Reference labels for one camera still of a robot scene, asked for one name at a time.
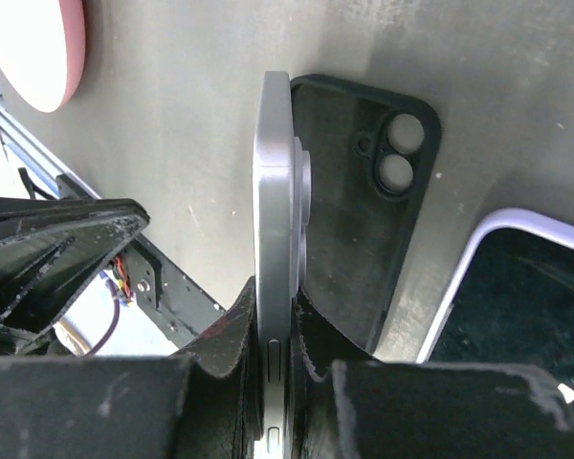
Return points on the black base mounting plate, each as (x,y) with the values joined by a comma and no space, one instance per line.
(171,299)

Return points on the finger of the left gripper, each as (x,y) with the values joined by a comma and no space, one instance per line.
(50,251)

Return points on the black phone case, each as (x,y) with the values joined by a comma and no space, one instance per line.
(372,153)

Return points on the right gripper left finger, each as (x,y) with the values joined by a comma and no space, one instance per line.
(197,403)

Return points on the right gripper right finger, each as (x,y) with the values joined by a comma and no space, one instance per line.
(350,405)

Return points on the aluminium frame rail front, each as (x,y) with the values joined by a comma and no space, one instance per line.
(47,169)

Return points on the light blue smartphone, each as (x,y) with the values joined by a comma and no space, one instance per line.
(282,189)

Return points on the pink plate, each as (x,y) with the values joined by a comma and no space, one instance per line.
(42,50)

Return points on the black screen smartphone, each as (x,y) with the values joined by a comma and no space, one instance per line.
(515,304)

